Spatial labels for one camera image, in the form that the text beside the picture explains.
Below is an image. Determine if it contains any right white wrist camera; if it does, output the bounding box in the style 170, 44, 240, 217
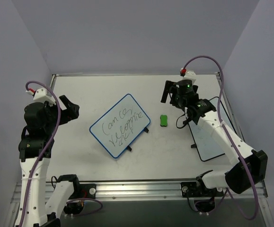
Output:
180, 68, 196, 84

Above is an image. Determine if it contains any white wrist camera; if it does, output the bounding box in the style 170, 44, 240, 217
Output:
180, 68, 196, 84
26, 87, 56, 106

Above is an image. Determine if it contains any black framed whiteboard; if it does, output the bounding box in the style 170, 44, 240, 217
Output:
188, 96, 236, 162

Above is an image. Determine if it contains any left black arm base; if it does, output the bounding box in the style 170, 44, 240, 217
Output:
45, 175, 103, 216

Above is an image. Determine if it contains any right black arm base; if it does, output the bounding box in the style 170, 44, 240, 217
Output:
180, 178, 225, 216

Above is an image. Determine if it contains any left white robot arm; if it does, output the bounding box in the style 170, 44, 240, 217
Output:
15, 95, 81, 227

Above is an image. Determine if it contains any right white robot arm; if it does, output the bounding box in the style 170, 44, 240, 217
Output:
161, 79, 268, 195

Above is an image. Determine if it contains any green whiteboard eraser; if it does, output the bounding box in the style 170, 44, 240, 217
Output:
160, 114, 168, 127

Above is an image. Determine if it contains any blue framed whiteboard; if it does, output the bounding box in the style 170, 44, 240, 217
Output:
89, 94, 151, 159

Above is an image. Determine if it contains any aluminium mounting rail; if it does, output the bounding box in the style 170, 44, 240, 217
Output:
10, 181, 270, 227

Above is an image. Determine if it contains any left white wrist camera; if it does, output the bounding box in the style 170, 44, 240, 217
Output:
26, 87, 56, 106

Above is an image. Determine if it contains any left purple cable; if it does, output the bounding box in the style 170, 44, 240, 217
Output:
17, 81, 103, 227

